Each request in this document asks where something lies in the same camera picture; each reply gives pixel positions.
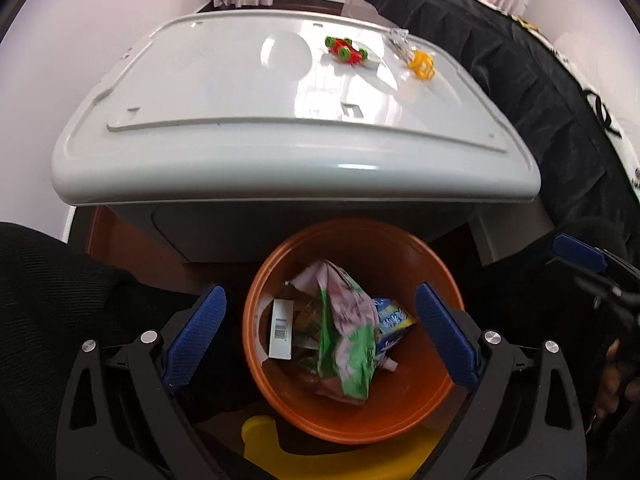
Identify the person's right hand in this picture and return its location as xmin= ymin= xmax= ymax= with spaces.
xmin=594 ymin=339 xmax=637 ymax=432

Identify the yellow toy block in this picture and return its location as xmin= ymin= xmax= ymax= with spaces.
xmin=406 ymin=50 xmax=437 ymax=81

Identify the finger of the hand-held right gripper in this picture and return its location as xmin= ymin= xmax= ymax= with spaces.
xmin=546 ymin=233 xmax=640 ymax=311

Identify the yellow plastic stool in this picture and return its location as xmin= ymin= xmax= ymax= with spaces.
xmin=241 ymin=414 xmax=447 ymax=480

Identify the pink green panda snack bag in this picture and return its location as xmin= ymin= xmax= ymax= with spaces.
xmin=291 ymin=259 xmax=382 ymax=402

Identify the dark bed cover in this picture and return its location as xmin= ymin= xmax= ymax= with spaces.
xmin=345 ymin=0 xmax=640 ymax=243

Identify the black white blanket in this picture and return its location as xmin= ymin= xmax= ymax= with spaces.
xmin=515 ymin=10 xmax=640 ymax=203

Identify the grey plastic storage box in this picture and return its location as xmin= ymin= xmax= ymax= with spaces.
xmin=50 ymin=7 xmax=542 ymax=264

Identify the orange plastic bin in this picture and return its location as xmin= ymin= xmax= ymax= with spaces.
xmin=242 ymin=218 xmax=464 ymax=445

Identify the blue snack packet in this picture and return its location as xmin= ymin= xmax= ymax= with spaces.
xmin=372 ymin=297 xmax=418 ymax=362

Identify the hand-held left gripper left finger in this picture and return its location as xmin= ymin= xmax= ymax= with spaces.
xmin=56 ymin=284 xmax=228 ymax=480

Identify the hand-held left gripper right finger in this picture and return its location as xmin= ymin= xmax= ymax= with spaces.
xmin=415 ymin=282 xmax=587 ymax=480

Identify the clear plastic wrapper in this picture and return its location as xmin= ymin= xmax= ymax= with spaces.
xmin=385 ymin=30 xmax=414 ymax=59

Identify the red green toy car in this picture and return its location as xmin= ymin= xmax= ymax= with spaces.
xmin=322 ymin=35 xmax=371 ymax=67

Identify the white blue barcode carton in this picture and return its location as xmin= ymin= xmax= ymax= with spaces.
xmin=268 ymin=298 xmax=297 ymax=360

